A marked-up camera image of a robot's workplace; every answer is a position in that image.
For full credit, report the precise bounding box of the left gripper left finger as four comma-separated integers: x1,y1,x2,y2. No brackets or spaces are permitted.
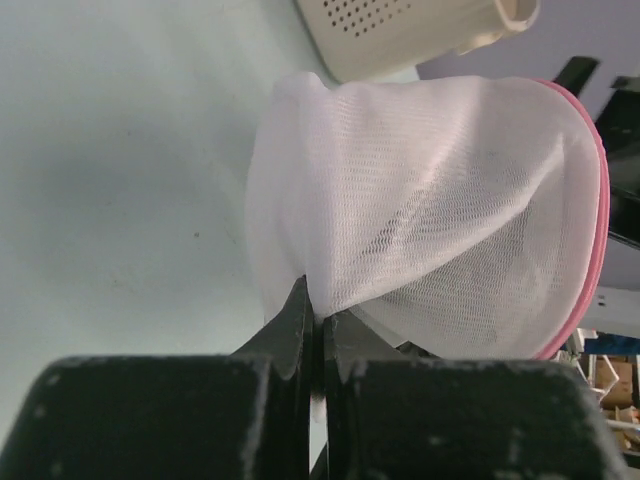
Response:
1,279,314,479

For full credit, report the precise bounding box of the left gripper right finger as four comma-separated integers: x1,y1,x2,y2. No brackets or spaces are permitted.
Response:
312,312,629,479

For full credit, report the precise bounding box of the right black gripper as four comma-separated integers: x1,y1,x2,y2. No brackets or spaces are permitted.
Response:
549,55,640,291

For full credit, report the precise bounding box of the white mesh laundry bag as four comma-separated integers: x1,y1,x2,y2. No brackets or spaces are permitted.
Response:
245,72,610,359

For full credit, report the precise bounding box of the cream plastic laundry basket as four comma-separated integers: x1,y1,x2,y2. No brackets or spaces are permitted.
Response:
296,0,540,83

